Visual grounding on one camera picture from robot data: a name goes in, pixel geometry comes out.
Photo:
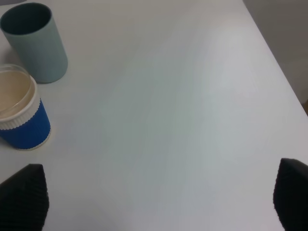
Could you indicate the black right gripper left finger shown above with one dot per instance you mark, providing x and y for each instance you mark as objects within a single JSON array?
[{"x": 24, "y": 200}]

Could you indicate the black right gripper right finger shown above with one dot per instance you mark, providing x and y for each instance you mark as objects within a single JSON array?
[{"x": 290, "y": 196}]

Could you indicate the blue sleeved glass cup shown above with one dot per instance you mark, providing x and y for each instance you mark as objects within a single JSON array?
[{"x": 24, "y": 123}]

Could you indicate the teal cylindrical cup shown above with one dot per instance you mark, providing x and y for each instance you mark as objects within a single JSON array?
[{"x": 31, "y": 31}]

